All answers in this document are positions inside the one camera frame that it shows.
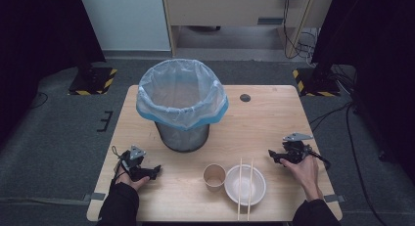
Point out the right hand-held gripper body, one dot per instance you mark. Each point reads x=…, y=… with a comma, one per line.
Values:
x=296, y=151

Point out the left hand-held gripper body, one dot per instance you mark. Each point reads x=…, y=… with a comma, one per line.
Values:
x=133, y=164

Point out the white disposable bowl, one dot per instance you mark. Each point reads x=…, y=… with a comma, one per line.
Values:
x=259, y=187

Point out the metal mesh trash bin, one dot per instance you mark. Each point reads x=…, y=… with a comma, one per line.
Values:
x=182, y=139

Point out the wooden chopstick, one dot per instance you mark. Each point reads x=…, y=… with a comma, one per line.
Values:
x=250, y=187
x=239, y=187

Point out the translucent blue trash bag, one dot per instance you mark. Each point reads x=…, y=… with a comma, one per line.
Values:
x=156, y=107

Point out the person's left hand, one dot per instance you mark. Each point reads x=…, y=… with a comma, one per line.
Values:
x=123, y=177

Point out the person's right hand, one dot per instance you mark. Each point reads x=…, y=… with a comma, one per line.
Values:
x=306, y=175

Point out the grey tape strip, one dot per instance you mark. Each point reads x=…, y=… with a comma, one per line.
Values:
x=334, y=198
x=96, y=196

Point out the brown paper cup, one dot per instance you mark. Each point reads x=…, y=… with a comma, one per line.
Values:
x=214, y=178

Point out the dark round table grommet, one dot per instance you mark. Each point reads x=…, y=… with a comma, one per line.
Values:
x=245, y=98

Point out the hazard striped black stand base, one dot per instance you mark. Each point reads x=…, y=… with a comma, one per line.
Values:
x=94, y=82
x=321, y=85

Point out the dark curtain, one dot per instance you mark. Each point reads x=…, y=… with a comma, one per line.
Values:
x=375, y=40
x=36, y=50

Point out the light wooden desk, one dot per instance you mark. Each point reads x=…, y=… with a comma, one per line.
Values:
x=221, y=9

